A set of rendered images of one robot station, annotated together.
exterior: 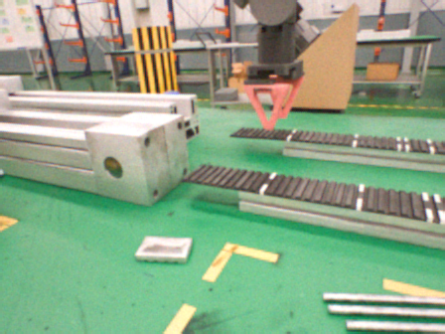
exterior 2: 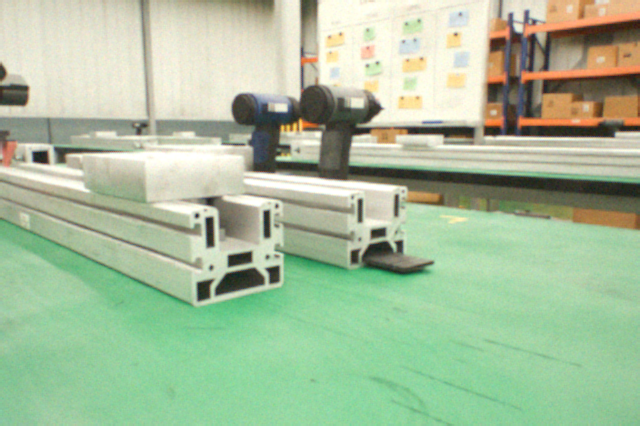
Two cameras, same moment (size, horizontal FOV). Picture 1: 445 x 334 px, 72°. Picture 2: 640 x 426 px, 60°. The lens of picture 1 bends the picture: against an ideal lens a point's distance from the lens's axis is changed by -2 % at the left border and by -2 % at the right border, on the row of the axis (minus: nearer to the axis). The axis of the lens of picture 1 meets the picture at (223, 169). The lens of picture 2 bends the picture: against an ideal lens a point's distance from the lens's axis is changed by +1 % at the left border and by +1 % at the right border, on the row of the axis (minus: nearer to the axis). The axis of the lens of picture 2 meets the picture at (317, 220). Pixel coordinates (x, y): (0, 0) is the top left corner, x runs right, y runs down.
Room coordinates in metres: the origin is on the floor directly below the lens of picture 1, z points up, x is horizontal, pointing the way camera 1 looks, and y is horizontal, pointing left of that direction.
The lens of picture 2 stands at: (1.40, 1.02, 0.93)
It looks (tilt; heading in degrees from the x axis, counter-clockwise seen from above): 9 degrees down; 201
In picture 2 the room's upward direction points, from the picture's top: straight up
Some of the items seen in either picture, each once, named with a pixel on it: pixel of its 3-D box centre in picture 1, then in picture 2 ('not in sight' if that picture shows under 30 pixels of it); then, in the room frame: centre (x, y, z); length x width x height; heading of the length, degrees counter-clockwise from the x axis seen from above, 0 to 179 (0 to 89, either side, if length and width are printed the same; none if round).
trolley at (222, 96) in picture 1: (247, 76); not in sight; (3.71, -0.36, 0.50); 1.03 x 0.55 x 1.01; 76
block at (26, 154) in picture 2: not in sight; (32, 158); (-0.12, -0.66, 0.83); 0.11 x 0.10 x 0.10; 157
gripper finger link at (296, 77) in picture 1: (280, 92); not in sight; (0.54, -0.11, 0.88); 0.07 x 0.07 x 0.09; 63
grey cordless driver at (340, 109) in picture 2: not in sight; (349, 156); (0.53, 0.75, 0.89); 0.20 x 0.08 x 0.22; 162
